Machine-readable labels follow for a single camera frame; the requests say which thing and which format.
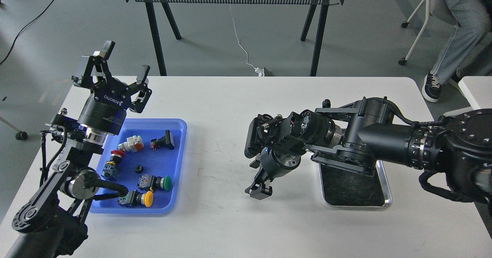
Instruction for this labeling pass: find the silver metal tray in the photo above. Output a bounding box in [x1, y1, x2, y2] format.
[320, 160, 392, 211]

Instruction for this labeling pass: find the red mushroom button switch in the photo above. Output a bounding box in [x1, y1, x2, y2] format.
[101, 150, 125, 181]

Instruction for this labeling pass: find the small black gear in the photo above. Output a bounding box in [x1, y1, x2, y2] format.
[134, 165, 144, 173]

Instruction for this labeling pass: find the white side table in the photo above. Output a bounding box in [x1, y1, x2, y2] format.
[444, 76, 492, 117]

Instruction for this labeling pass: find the white cable with plug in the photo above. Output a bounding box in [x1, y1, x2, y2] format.
[229, 3, 273, 77]

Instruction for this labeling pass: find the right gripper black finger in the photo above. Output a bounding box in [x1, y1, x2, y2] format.
[244, 169, 266, 197]
[256, 174, 273, 200]

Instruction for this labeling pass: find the black switch module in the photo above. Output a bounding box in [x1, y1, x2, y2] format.
[150, 130, 175, 150]

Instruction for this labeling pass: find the black Robotiq body image right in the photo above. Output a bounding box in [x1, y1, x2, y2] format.
[250, 147, 301, 180]

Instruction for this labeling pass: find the black Robotiq body image left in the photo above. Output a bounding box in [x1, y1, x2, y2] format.
[77, 82, 130, 135]

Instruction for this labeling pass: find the green push button switch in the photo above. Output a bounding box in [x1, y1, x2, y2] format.
[137, 174, 172, 191]

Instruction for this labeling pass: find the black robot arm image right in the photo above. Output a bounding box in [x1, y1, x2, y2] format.
[244, 97, 491, 207]

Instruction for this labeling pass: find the yellow push button switch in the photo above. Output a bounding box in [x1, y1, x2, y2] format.
[116, 190, 154, 208]

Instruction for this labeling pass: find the black floor cable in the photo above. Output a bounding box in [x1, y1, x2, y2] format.
[0, 0, 106, 66]

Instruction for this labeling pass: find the person in jeans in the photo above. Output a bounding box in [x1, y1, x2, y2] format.
[421, 0, 492, 103]

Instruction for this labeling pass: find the blue plastic tray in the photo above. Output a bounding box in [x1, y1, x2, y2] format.
[90, 118, 187, 216]

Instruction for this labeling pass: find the white orange switch block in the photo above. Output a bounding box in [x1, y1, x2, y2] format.
[118, 135, 144, 153]

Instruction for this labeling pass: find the white rolling chair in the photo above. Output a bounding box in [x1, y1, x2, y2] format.
[398, 0, 456, 65]

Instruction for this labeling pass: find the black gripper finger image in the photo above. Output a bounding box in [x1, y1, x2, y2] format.
[124, 65, 152, 114]
[71, 41, 115, 93]

